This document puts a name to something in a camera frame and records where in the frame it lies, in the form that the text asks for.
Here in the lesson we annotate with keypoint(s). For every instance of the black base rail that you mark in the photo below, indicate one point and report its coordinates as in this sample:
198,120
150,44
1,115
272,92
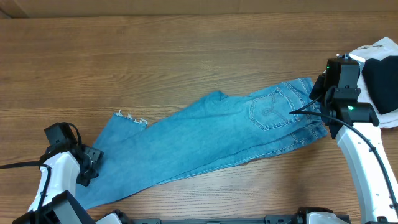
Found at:
300,217

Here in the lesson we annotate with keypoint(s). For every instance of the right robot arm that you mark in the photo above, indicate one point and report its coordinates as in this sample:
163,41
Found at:
355,127

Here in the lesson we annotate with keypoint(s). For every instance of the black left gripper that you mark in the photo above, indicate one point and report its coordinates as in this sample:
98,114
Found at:
94,155

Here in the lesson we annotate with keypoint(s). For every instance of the folded black garment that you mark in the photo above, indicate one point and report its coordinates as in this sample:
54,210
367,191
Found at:
380,77

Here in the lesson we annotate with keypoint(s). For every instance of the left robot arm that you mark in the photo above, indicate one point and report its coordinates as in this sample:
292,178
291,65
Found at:
66,163

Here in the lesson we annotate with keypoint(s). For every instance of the folded light grey trousers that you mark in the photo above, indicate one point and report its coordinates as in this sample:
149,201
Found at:
379,50

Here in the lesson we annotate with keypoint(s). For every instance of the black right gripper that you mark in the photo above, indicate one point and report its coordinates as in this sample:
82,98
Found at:
316,88

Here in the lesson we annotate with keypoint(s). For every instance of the light blue denim jeans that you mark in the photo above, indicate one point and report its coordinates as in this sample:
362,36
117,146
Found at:
215,132

